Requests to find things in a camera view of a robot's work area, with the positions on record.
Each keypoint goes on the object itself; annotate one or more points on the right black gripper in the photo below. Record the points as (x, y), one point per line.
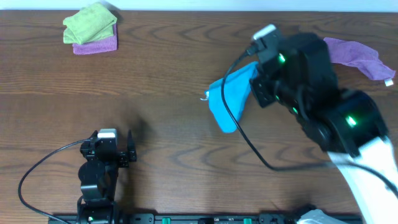
(260, 86)

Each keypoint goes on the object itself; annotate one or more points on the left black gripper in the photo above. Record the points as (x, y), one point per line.
(123, 158)

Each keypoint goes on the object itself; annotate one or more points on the blue cloth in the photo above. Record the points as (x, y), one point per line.
(236, 91)

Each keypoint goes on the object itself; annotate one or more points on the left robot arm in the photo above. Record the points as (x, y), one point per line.
(99, 174)

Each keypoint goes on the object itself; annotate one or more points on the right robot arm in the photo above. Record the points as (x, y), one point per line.
(347, 124)

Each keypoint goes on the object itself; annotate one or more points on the crumpled purple cloth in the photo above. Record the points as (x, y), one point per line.
(360, 56)

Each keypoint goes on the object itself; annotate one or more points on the folded purple cloth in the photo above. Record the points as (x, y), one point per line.
(108, 44)

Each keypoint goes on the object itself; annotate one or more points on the folded green cloth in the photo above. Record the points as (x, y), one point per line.
(92, 23)

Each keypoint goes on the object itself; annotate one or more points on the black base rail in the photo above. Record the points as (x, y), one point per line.
(149, 218)

